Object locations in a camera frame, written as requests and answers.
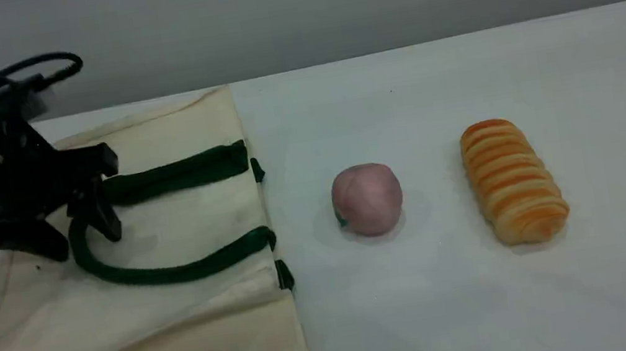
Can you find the long ridged golden bread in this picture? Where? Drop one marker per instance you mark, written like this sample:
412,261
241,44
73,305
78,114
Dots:
512,181

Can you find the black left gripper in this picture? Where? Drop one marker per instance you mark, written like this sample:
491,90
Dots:
4,168

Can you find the pink peach with green leaf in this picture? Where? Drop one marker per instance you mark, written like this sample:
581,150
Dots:
367,198

